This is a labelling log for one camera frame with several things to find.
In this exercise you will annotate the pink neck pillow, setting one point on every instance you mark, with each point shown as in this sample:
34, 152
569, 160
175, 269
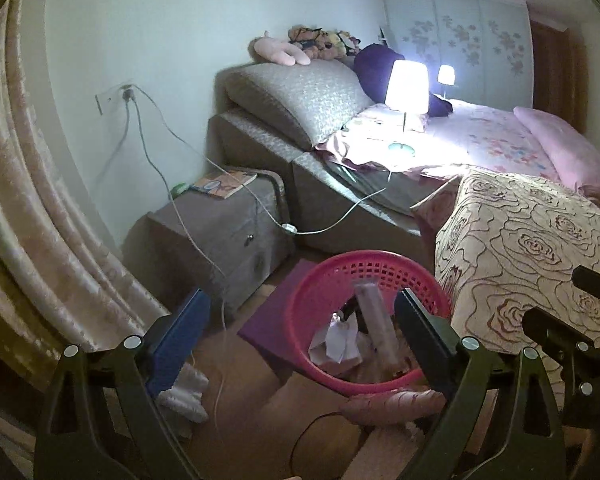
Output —
275, 50

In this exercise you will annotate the grey upholstered nightstand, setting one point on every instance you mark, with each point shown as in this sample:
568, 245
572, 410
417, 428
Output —
215, 230

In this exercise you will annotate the beige rose pattern blanket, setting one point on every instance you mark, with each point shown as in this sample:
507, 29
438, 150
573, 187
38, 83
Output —
520, 240

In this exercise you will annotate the illustrated book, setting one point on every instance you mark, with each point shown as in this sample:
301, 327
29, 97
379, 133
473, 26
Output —
225, 184

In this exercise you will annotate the pile of plush toys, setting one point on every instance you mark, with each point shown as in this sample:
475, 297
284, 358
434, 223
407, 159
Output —
320, 42

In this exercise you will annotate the purple mat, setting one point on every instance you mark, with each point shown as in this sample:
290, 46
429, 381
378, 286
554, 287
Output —
270, 320

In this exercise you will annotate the crumpled white paper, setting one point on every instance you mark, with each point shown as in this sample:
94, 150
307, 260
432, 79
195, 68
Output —
340, 345

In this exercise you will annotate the white crumpled cloth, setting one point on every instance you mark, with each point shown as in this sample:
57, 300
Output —
185, 400

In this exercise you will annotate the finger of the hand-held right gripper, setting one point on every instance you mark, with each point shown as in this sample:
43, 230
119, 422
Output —
550, 327
597, 287

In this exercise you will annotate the brown wooden door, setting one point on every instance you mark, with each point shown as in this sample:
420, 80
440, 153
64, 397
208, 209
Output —
555, 70

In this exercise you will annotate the grey upholstered bed frame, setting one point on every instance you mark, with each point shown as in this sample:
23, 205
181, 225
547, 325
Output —
250, 145

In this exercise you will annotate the wall socket with plug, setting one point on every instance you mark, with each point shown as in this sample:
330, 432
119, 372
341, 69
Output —
127, 92

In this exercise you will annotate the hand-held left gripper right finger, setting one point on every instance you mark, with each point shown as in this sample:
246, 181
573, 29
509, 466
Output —
420, 340

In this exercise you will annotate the folded pink quilt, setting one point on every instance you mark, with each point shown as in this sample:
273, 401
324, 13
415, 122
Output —
565, 145

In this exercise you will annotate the pink floral bedsheet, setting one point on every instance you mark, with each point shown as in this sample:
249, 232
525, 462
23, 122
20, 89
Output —
480, 135

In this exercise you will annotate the floral sliding wardrobe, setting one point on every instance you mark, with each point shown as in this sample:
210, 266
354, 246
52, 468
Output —
460, 25

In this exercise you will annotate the small green round item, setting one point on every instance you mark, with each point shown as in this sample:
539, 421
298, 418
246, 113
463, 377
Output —
179, 190

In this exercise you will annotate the grey satin sheet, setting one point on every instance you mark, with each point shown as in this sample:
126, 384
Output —
380, 180

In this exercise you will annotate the pink plastic mesh basket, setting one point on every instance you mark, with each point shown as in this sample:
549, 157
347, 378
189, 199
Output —
330, 270

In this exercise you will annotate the dark purple pillow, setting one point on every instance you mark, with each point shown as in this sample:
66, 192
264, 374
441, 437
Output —
375, 65

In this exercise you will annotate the grey headboard cushion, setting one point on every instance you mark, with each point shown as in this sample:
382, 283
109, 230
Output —
300, 100

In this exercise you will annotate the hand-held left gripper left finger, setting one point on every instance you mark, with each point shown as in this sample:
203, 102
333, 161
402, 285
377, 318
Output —
175, 340

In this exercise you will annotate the beige patterned curtain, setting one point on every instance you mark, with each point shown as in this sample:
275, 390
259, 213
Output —
40, 210

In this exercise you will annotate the white table lamp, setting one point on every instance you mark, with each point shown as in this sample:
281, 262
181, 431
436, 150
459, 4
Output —
405, 85

